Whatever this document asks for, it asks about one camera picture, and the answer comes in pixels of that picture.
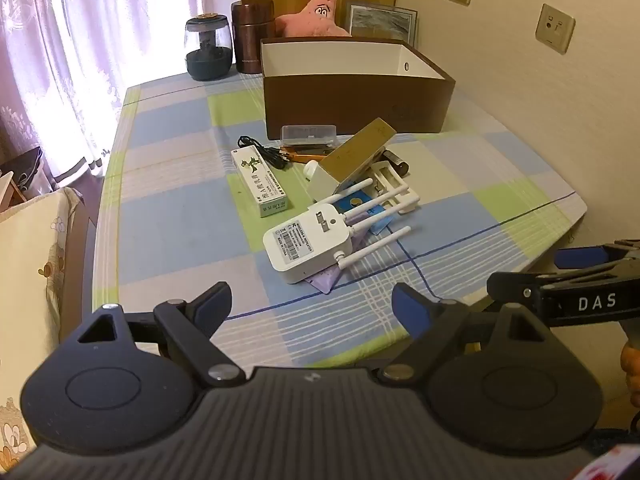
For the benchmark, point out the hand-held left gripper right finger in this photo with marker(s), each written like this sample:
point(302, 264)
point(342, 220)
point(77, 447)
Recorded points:
point(410, 306)

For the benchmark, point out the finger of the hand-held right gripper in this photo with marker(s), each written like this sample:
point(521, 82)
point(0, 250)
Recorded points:
point(570, 258)
point(515, 287)

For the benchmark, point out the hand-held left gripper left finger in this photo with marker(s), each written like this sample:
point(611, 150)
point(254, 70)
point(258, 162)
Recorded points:
point(212, 305)

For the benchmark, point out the purple tube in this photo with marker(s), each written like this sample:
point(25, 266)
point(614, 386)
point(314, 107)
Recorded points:
point(325, 278)

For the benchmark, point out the orange utility knife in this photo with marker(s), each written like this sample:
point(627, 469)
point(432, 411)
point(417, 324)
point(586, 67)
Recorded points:
point(300, 156)

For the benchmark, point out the clear plastic case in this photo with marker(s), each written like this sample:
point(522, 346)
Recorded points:
point(307, 133)

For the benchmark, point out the brown cardboard box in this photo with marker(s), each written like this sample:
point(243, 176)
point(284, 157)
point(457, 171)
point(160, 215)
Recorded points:
point(350, 105)

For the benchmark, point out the person's right hand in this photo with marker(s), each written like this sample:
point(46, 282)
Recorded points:
point(632, 372)

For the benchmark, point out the white router with antennas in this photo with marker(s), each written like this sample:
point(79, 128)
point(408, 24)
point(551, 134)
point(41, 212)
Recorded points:
point(305, 245)

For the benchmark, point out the blue packet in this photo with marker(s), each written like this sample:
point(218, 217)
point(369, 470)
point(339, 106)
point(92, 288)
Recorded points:
point(350, 206)

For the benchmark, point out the white battery charger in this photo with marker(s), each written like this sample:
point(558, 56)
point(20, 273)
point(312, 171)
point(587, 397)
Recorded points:
point(387, 175)

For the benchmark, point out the green and white carton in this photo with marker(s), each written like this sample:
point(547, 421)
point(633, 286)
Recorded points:
point(260, 180)

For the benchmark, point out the dark cylindrical battery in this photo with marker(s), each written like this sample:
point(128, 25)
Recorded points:
point(397, 162)

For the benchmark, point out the gold and white box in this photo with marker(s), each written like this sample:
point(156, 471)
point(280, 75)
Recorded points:
point(355, 150)

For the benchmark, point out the cream cushioned chair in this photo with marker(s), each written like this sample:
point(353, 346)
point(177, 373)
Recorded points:
point(30, 260)

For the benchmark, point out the dark plastic drawer unit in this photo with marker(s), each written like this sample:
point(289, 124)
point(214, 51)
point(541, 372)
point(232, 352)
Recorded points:
point(25, 167)

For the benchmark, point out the white wooden stool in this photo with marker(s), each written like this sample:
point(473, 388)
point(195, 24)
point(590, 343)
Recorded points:
point(9, 190)

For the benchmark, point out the glass jar with dark base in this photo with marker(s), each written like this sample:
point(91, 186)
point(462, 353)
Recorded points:
point(207, 60)

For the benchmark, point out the copper metal canister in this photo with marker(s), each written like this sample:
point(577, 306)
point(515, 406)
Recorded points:
point(250, 35)

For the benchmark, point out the sheer pink curtain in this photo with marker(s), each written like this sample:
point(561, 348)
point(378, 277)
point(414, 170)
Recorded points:
point(75, 35)

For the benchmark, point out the pink starfish plush toy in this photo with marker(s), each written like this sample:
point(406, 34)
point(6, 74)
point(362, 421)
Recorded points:
point(315, 15)

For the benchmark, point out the beige wall switch panel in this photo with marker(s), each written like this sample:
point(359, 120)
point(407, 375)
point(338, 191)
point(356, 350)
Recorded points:
point(555, 27)

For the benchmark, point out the glass picture frame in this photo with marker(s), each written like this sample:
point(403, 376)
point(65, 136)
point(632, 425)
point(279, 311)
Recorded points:
point(380, 22)

